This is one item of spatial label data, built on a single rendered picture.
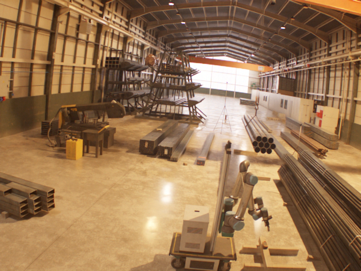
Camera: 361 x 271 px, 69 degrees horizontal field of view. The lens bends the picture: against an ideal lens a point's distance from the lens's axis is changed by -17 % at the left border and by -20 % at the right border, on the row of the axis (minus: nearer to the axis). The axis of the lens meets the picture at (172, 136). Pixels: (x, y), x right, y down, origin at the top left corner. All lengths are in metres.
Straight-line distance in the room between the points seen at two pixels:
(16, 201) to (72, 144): 4.45
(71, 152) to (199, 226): 6.19
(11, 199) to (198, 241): 3.27
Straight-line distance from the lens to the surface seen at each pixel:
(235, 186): 4.60
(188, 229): 4.16
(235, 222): 3.92
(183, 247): 4.30
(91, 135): 9.91
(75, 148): 9.50
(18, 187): 5.85
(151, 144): 10.77
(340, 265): 4.61
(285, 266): 4.81
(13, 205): 5.62
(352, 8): 12.38
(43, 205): 5.81
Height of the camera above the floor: 2.56
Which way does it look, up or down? 10 degrees down
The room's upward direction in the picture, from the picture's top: 5 degrees clockwise
